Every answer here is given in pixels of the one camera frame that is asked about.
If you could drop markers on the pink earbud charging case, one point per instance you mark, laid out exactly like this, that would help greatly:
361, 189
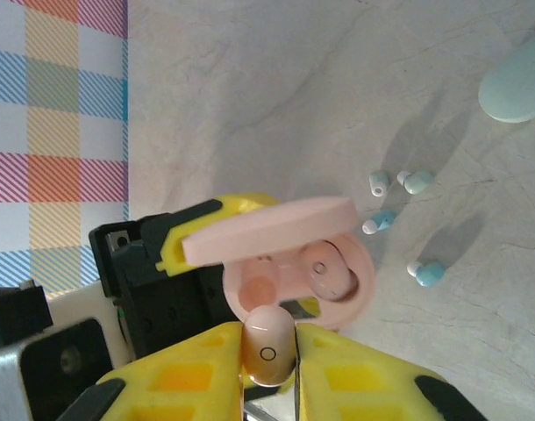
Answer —
272, 228

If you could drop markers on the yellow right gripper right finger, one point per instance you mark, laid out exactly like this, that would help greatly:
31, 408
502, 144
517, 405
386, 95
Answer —
359, 386

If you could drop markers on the mint green earbud charging case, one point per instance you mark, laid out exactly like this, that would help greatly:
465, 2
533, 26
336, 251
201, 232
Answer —
517, 87

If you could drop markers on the pink earbud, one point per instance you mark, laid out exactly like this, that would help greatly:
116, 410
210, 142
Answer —
267, 346

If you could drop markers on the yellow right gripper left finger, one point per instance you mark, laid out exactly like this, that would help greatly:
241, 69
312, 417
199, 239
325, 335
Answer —
184, 386

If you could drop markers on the blue earbud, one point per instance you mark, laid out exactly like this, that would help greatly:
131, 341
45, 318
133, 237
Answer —
380, 221
427, 273

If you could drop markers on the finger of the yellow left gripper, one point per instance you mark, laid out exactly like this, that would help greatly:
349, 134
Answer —
245, 206

